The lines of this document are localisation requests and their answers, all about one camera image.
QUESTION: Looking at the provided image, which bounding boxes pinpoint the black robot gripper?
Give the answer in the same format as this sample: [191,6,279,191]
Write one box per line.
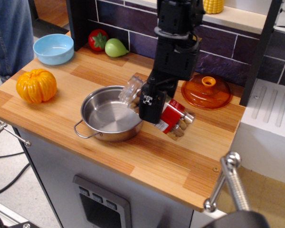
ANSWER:
[139,34,200,124]

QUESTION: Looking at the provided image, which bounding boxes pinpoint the clear almond jar red label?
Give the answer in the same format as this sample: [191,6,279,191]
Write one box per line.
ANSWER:
[119,76,195,141]

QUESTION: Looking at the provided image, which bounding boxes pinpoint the stainless steel pot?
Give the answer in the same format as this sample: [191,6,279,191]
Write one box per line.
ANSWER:
[74,85,143,142]

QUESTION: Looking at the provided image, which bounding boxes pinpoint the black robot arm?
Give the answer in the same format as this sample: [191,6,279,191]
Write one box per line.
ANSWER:
[139,0,205,124]

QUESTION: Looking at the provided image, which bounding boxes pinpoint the orange glass pot lid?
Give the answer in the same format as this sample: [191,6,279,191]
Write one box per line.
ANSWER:
[181,74,233,110]

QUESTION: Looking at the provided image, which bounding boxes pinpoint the green toy pear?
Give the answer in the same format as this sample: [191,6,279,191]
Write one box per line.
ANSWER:
[105,38,129,57]

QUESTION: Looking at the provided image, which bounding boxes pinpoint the red toy strawberry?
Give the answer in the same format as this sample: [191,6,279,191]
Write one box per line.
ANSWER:
[88,29,109,51]

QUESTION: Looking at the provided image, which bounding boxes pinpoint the chrome clamp screw right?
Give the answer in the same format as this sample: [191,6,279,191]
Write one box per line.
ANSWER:
[204,152,251,213]

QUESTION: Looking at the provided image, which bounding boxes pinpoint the grey oven control panel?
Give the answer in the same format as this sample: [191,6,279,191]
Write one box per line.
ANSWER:
[73,175,132,228]

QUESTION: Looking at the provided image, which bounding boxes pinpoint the light blue bowl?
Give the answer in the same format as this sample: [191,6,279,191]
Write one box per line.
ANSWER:
[33,34,74,66]

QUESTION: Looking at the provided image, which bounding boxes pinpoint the yellow toy corn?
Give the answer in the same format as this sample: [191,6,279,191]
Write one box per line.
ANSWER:
[203,0,225,14]

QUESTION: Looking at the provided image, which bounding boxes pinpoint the orange toy pumpkin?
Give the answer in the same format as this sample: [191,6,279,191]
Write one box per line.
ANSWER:
[16,68,57,104]

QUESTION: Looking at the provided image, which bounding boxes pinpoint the white dish drainer sink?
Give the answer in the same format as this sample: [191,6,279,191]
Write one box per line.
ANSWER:
[239,78,285,143]

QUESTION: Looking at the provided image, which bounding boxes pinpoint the light wooden shelf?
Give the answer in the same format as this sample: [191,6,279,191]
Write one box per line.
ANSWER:
[123,0,271,35]

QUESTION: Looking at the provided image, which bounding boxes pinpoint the person leg blue jeans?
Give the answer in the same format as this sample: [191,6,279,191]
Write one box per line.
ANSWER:
[0,0,34,83]

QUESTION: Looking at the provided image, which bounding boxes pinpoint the black shelf post left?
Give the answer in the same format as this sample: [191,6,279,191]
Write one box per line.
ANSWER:
[66,0,97,51]

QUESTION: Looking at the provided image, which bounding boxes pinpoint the black shelf post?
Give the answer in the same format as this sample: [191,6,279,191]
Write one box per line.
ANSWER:
[239,0,282,106]
[66,0,97,51]

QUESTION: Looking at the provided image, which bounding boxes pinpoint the black shelf post right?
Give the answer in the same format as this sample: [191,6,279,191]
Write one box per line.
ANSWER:
[239,0,282,106]

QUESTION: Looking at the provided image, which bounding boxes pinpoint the black floor cable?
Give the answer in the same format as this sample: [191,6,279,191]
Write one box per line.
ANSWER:
[0,152,31,198]

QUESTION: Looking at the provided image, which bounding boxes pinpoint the chrome clamp handle left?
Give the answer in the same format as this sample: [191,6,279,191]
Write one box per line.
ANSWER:
[0,121,32,148]

